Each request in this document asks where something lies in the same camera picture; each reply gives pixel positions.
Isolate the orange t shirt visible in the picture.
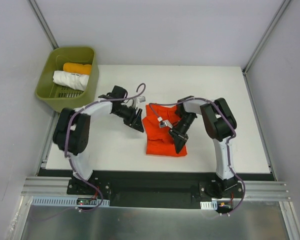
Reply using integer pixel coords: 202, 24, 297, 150
142, 104, 188, 157

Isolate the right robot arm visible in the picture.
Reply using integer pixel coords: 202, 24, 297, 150
168, 96, 238, 199

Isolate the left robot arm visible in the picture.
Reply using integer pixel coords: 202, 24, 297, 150
52, 83, 146, 196

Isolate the rolled white t shirt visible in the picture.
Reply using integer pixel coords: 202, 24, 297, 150
53, 70, 90, 91

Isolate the rolled yellow t shirt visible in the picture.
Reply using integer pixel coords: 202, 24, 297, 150
63, 62, 92, 75

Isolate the green plastic basket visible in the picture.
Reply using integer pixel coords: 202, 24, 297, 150
35, 46, 99, 112

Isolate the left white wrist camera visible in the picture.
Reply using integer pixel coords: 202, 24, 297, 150
131, 96, 146, 108

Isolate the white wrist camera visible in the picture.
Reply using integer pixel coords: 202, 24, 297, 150
131, 96, 146, 108
157, 117, 173, 129

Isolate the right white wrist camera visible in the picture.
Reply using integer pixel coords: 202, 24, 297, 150
157, 117, 173, 129

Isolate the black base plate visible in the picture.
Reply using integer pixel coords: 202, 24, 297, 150
66, 170, 243, 209

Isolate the aluminium rail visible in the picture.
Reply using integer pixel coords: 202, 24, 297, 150
21, 176, 292, 202

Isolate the right aluminium corner post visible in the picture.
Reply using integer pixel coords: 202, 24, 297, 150
242, 0, 293, 76

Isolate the aluminium corner post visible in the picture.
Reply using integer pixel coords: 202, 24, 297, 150
27, 0, 59, 50
242, 0, 293, 76

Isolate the left aluminium corner post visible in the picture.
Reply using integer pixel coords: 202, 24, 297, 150
27, 0, 59, 50

